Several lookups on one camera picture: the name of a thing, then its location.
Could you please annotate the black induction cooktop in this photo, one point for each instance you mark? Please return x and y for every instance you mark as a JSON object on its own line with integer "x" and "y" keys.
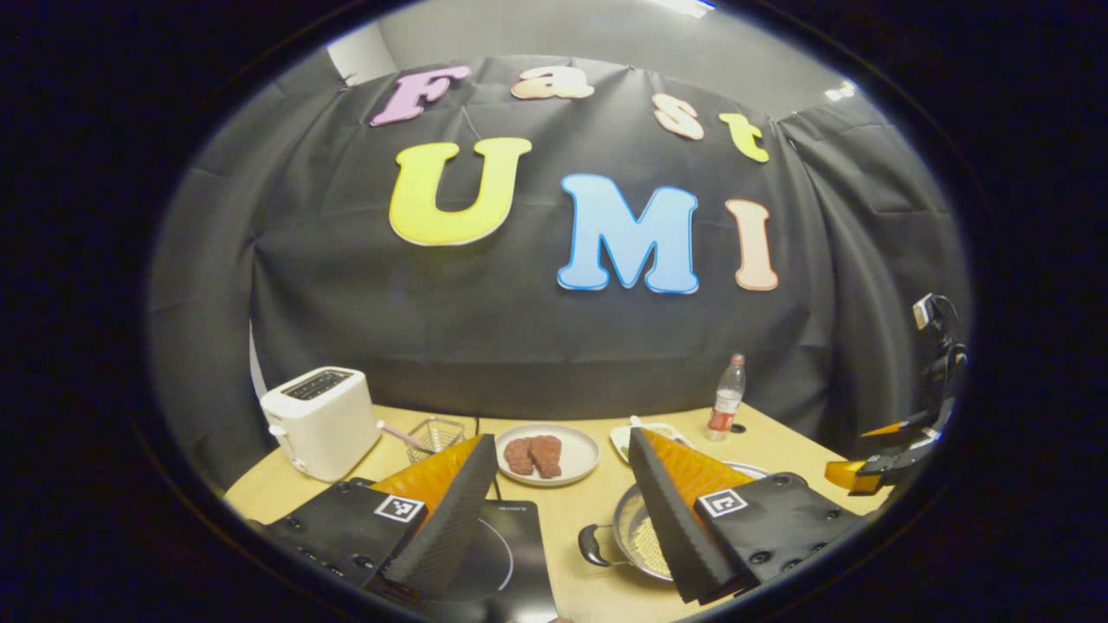
{"x": 519, "y": 554}

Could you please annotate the white toaster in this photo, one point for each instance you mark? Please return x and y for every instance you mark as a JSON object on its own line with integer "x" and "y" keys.
{"x": 320, "y": 424}

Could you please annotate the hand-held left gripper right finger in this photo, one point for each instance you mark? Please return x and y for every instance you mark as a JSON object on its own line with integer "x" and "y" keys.
{"x": 679, "y": 528}

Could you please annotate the pile of yellow soybeans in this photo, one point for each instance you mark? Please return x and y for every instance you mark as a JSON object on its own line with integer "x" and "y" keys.
{"x": 649, "y": 549}

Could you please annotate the brown meat patty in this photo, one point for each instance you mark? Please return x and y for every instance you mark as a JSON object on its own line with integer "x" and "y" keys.
{"x": 518, "y": 456}
{"x": 547, "y": 456}

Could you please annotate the clear water bottle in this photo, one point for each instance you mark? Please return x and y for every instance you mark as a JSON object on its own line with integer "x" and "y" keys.
{"x": 725, "y": 402}

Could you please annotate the white divided dish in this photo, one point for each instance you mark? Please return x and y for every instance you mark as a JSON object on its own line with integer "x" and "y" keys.
{"x": 623, "y": 437}

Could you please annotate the pink stick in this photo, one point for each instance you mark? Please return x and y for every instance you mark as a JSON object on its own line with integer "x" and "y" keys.
{"x": 398, "y": 433}

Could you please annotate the round white plate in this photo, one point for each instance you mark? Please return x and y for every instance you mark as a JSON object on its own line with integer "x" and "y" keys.
{"x": 580, "y": 454}

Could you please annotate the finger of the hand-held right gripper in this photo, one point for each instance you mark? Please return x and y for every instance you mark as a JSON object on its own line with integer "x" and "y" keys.
{"x": 900, "y": 459}
{"x": 922, "y": 424}

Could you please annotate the black backdrop cloth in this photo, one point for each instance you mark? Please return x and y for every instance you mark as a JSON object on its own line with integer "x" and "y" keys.
{"x": 519, "y": 337}

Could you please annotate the ceiling light panel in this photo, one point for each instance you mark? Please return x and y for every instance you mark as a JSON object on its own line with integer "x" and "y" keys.
{"x": 841, "y": 92}
{"x": 688, "y": 7}

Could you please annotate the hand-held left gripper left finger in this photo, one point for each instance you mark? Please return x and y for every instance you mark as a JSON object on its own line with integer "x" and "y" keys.
{"x": 450, "y": 528}

